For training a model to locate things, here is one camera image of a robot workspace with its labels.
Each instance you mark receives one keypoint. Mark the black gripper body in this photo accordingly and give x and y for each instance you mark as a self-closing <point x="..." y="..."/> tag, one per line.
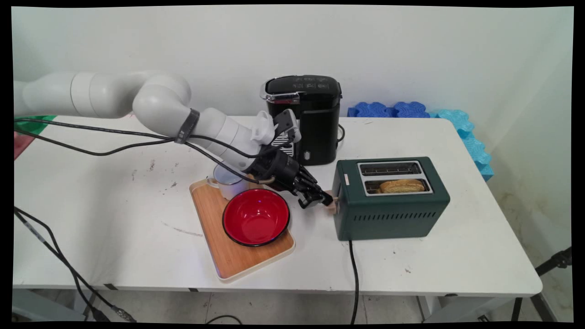
<point x="279" y="171"/>

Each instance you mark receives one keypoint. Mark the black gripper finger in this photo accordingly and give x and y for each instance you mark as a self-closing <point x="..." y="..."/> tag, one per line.
<point x="317" y="185"/>
<point x="307" y="198"/>

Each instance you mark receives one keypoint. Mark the beige toaster lever knob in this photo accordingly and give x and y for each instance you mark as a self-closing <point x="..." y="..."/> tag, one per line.
<point x="331" y="206"/>

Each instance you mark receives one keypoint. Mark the toasted bread slice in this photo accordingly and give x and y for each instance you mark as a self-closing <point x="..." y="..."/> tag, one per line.
<point x="402" y="186"/>

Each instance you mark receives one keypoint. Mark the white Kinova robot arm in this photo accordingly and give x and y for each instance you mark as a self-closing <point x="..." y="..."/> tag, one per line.
<point x="160" y="100"/>

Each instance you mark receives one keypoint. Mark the white enamel mug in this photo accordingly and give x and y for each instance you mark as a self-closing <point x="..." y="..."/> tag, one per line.
<point x="228" y="185"/>

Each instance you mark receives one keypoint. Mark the red bowl with black rim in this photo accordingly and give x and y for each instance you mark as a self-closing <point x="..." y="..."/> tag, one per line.
<point x="256" y="219"/>

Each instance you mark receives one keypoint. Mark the black coffee machine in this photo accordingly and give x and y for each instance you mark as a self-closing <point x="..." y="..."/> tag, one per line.
<point x="315" y="123"/>

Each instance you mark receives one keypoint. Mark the dark green two-slot toaster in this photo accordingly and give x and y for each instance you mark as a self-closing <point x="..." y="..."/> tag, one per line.
<point x="388" y="214"/>

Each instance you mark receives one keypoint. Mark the wooden serving tray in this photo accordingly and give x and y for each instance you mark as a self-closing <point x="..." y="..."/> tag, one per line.
<point x="215" y="224"/>

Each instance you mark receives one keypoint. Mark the dark blue foam mat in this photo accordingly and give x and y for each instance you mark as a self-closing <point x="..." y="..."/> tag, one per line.
<point x="413" y="109"/>
<point x="372" y="110"/>

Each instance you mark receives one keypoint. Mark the light blue foam mat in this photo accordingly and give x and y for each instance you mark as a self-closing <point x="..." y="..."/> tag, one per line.
<point x="477" y="153"/>
<point x="452" y="119"/>

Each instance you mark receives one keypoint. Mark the black tripod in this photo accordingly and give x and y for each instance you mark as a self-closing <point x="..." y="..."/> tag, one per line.
<point x="553" y="261"/>

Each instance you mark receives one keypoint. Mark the green sheet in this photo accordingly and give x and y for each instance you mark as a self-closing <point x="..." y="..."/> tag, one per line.
<point x="32" y="122"/>

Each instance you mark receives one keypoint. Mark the red sheet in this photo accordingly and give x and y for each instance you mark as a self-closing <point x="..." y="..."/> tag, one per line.
<point x="20" y="144"/>

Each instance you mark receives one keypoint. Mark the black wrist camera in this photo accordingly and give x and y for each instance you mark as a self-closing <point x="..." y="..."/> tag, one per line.
<point x="286" y="125"/>

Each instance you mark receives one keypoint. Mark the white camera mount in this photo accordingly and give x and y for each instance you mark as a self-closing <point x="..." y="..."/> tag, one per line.
<point x="261" y="128"/>

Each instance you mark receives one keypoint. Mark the white table leg frame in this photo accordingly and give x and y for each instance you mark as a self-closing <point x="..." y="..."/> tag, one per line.
<point x="452" y="308"/>

